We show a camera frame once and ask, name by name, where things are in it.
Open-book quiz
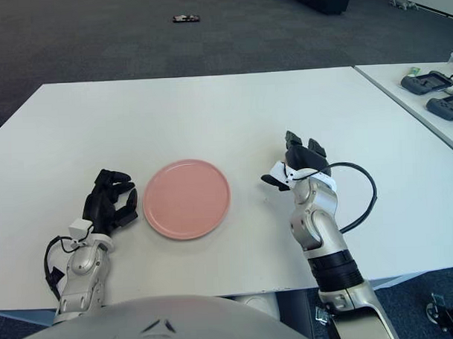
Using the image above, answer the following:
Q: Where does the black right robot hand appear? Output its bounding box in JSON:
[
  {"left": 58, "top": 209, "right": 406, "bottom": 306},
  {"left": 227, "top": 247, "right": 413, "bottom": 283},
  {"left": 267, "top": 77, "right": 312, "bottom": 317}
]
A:
[{"left": 260, "top": 128, "right": 333, "bottom": 193}]

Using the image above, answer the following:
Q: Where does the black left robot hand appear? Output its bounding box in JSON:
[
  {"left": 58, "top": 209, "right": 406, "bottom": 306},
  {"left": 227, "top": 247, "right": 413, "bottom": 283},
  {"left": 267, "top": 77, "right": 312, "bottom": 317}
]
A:
[{"left": 80, "top": 167, "right": 141, "bottom": 239}]

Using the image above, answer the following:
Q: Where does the pink round plate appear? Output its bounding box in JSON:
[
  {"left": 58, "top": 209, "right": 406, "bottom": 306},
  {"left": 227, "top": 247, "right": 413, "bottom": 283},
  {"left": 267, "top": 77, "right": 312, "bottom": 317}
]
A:
[{"left": 141, "top": 158, "right": 234, "bottom": 242}]

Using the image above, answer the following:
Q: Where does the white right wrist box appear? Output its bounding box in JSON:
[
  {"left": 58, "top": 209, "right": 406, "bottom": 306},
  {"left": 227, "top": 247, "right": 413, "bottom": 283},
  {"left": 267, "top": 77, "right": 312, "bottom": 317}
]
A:
[{"left": 269, "top": 161, "right": 298, "bottom": 187}]

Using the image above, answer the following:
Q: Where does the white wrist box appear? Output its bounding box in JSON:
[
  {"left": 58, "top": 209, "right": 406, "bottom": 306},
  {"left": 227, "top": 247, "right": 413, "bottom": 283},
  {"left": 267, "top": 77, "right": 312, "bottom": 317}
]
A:
[
  {"left": 68, "top": 217, "right": 93, "bottom": 245},
  {"left": 269, "top": 161, "right": 298, "bottom": 187}
]

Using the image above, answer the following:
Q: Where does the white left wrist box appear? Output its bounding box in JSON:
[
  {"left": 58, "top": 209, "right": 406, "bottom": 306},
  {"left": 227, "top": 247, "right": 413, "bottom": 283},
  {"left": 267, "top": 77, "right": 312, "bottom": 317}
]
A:
[{"left": 68, "top": 217, "right": 93, "bottom": 245}]

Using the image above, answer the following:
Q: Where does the grey robot torso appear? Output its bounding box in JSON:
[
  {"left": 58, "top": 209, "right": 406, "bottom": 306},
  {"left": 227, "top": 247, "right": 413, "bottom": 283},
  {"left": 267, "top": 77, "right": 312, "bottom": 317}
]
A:
[{"left": 0, "top": 291, "right": 319, "bottom": 339}]

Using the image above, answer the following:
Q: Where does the white table support beam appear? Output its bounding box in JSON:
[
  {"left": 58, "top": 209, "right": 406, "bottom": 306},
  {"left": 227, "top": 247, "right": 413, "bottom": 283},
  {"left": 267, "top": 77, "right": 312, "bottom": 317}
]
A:
[
  {"left": 365, "top": 269, "right": 428, "bottom": 285},
  {"left": 0, "top": 308, "right": 58, "bottom": 329}
]

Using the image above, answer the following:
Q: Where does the teal object on side table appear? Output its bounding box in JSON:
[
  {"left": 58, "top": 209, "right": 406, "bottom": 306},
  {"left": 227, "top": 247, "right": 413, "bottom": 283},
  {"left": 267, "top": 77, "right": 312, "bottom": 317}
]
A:
[{"left": 400, "top": 70, "right": 453, "bottom": 97}]

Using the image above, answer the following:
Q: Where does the grey handheld controller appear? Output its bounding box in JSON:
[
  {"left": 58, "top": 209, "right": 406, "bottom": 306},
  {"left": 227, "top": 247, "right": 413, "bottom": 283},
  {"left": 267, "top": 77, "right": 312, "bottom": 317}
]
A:
[{"left": 425, "top": 91, "right": 453, "bottom": 123}]

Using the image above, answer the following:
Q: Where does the small grey quadruped robot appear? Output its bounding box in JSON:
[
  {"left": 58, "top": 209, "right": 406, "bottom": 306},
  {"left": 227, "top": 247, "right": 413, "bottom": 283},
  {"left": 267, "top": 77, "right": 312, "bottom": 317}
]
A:
[{"left": 388, "top": 0, "right": 420, "bottom": 11}]

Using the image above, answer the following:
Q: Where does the dark flat floor object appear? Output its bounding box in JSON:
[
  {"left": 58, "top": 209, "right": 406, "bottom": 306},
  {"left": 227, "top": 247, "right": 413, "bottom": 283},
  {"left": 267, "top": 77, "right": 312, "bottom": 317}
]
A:
[{"left": 172, "top": 13, "right": 202, "bottom": 24}]

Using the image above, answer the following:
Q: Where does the black wheeled stand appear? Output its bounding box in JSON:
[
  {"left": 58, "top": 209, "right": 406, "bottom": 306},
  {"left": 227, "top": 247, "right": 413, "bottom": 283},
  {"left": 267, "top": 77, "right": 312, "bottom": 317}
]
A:
[{"left": 423, "top": 290, "right": 453, "bottom": 339}]

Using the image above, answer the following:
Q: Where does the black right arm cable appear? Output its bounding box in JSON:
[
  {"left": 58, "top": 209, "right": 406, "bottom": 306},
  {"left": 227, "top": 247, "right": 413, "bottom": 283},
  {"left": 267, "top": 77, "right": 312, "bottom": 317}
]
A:
[{"left": 285, "top": 161, "right": 379, "bottom": 235}]

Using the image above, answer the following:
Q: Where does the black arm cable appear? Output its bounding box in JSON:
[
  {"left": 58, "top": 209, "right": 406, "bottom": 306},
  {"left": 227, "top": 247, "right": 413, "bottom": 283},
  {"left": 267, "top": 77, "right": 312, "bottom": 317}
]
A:
[
  {"left": 285, "top": 161, "right": 379, "bottom": 235},
  {"left": 42, "top": 236, "right": 75, "bottom": 302}
]

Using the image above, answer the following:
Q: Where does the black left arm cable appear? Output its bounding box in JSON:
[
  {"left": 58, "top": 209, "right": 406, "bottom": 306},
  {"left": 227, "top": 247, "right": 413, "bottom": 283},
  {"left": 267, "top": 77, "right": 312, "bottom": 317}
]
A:
[{"left": 42, "top": 236, "right": 75, "bottom": 302}]

